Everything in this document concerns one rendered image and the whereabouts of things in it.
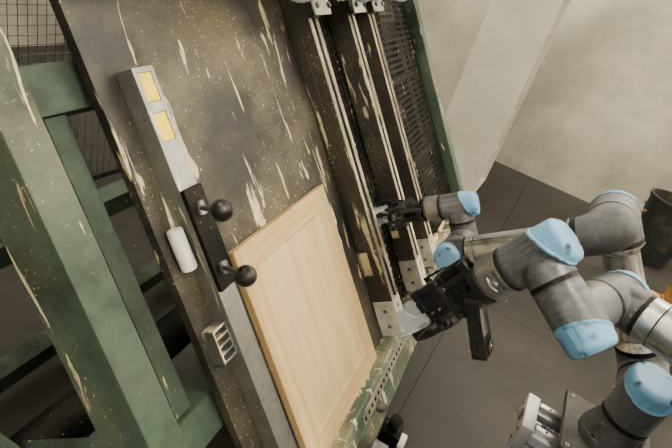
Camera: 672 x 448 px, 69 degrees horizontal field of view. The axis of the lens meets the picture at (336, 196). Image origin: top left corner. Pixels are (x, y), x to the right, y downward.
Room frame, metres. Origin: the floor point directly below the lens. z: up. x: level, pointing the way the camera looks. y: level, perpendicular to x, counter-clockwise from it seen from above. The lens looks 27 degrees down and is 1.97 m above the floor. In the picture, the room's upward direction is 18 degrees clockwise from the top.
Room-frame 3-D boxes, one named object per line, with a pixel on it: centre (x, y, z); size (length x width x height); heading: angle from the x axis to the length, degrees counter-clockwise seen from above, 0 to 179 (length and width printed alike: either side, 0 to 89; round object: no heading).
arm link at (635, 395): (0.96, -0.86, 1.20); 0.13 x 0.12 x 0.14; 156
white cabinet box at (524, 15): (5.12, -1.18, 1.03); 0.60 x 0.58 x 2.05; 159
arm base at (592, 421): (0.95, -0.86, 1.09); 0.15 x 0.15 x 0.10
